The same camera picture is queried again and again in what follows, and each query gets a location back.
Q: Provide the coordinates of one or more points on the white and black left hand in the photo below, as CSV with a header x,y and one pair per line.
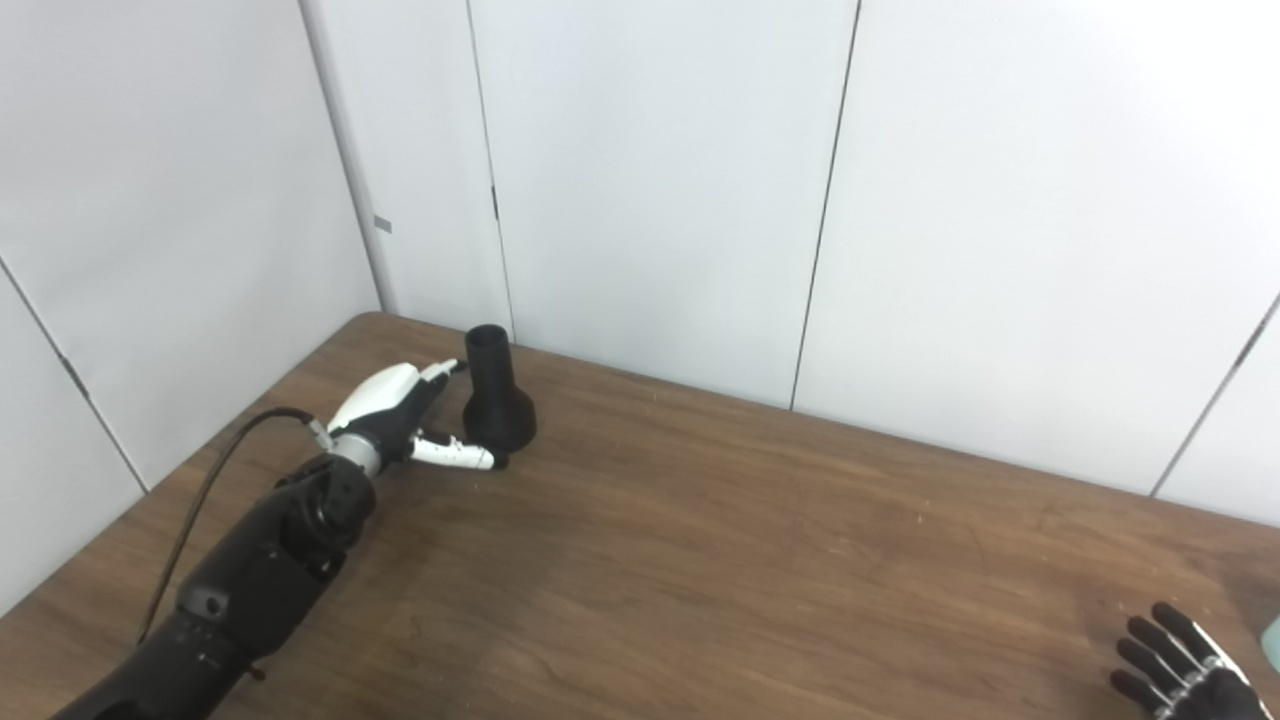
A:
x,y
385,400

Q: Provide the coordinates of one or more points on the white and black right hand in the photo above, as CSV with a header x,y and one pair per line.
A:
x,y
1210,695

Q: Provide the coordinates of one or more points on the black flared nozzle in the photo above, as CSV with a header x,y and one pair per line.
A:
x,y
497,410

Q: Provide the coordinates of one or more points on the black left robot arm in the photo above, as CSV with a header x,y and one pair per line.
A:
x,y
260,570

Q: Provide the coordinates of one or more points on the white wall corner trim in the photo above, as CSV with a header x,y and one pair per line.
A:
x,y
340,100

